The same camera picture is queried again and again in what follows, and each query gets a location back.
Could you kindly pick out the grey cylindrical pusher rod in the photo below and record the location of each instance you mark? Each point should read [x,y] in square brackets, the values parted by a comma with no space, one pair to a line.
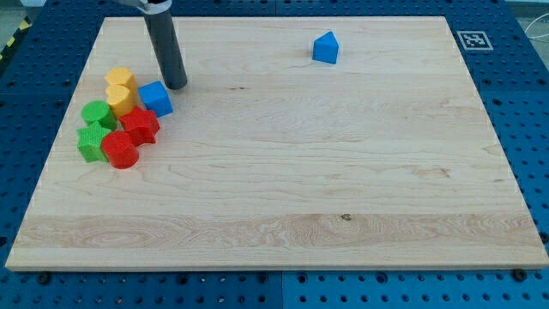
[164,40]

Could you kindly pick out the green cylinder block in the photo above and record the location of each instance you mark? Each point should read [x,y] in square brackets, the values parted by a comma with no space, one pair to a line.
[99,111]

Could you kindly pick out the red star block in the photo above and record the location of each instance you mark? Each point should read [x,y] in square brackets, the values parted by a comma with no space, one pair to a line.
[141,125]

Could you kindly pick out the blue cube block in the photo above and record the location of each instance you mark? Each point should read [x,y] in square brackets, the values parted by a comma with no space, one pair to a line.
[155,98]

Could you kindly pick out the red cylinder block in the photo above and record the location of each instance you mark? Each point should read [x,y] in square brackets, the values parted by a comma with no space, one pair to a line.
[119,149]

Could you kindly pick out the white fiducial marker tag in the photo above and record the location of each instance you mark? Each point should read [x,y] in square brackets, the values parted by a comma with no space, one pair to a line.
[474,40]

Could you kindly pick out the blue triangle block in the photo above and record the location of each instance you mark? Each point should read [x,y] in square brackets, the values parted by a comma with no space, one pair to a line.
[326,48]

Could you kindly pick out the yellow heart block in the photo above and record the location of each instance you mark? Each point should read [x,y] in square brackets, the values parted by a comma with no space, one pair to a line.
[120,99]

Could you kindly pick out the green star block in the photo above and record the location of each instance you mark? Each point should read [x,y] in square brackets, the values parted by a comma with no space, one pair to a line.
[89,143]

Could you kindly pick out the light wooden board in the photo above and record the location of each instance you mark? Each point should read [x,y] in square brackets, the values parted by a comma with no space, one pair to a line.
[270,160]

